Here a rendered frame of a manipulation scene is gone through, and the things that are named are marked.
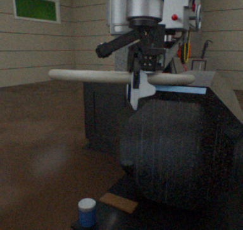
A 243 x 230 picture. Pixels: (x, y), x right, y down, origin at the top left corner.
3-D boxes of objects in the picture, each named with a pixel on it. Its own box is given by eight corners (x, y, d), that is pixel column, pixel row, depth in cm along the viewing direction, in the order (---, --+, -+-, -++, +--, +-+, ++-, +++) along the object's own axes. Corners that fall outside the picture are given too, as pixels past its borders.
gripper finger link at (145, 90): (157, 110, 56) (157, 71, 56) (132, 109, 55) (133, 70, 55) (153, 110, 59) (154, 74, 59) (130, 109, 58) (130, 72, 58)
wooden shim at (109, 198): (99, 201, 159) (99, 199, 158) (107, 193, 167) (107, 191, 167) (131, 213, 147) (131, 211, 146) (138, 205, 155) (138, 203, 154)
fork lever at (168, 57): (161, 42, 161) (160, 34, 158) (189, 41, 153) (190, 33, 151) (122, 79, 106) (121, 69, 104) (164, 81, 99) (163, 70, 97)
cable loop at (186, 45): (184, 63, 209) (186, 26, 201) (188, 63, 208) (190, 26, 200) (179, 65, 189) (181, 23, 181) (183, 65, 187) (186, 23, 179)
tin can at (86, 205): (87, 213, 146) (86, 196, 143) (99, 220, 141) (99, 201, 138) (76, 223, 138) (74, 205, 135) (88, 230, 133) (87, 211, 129)
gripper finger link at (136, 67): (140, 88, 54) (141, 50, 54) (133, 88, 54) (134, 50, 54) (136, 90, 59) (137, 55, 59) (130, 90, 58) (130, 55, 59)
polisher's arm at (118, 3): (98, 26, 226) (97, -2, 219) (121, 28, 252) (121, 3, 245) (167, 20, 181) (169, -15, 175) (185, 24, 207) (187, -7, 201)
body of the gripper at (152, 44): (164, 73, 56) (168, 21, 54) (129, 72, 55) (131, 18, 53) (155, 72, 64) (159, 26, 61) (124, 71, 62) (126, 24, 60)
